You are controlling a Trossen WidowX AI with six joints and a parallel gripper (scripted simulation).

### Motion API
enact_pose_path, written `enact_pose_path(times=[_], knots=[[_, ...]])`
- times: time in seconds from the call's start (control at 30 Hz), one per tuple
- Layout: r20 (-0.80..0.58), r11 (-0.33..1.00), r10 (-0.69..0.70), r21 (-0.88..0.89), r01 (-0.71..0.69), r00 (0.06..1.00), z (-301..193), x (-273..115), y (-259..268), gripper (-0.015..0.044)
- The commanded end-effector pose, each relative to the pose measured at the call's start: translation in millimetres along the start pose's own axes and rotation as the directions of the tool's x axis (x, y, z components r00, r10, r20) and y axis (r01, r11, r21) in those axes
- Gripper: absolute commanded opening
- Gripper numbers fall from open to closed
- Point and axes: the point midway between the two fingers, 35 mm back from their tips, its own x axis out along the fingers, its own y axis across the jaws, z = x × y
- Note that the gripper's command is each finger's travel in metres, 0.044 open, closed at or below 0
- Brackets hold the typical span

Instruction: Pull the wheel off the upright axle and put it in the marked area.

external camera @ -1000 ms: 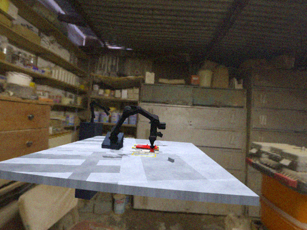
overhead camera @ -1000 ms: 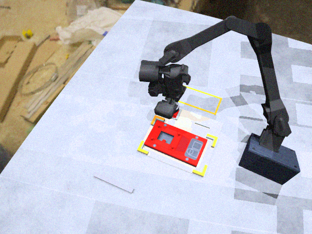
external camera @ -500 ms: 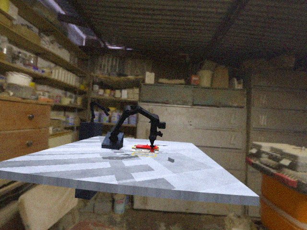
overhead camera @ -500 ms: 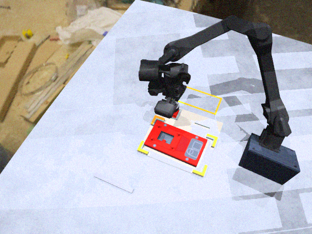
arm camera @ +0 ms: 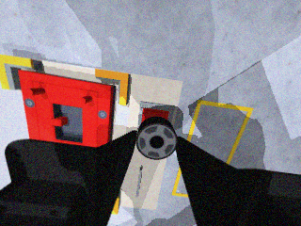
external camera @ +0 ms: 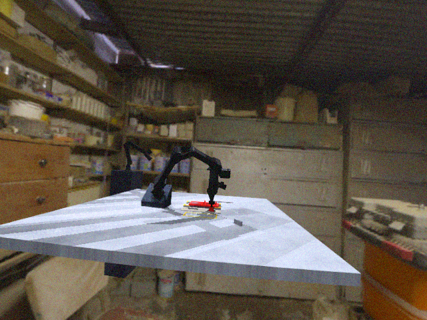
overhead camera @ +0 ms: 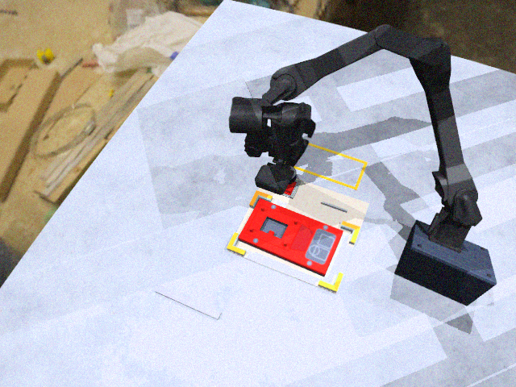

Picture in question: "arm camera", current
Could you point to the black rubber tyre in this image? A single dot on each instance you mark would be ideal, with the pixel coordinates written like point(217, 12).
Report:
point(152, 127)

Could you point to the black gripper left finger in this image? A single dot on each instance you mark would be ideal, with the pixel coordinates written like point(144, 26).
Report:
point(100, 169)

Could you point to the red rectangular plate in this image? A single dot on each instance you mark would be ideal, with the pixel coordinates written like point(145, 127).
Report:
point(68, 110)

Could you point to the yellow rectangular outline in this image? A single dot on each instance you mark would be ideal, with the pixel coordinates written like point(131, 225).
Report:
point(239, 135)

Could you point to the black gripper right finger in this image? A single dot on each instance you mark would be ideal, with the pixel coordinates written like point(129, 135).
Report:
point(222, 195)

